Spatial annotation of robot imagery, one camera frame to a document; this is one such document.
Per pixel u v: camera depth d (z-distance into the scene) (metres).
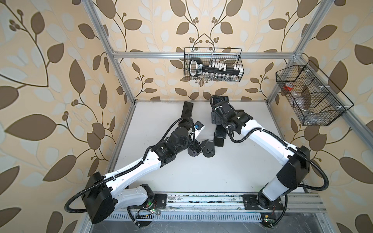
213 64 0.82
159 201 0.74
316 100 0.72
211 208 0.74
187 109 0.93
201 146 0.67
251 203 0.73
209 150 0.89
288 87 0.87
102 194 0.39
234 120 0.56
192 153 0.89
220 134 0.96
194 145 0.65
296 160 0.43
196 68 0.85
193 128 0.61
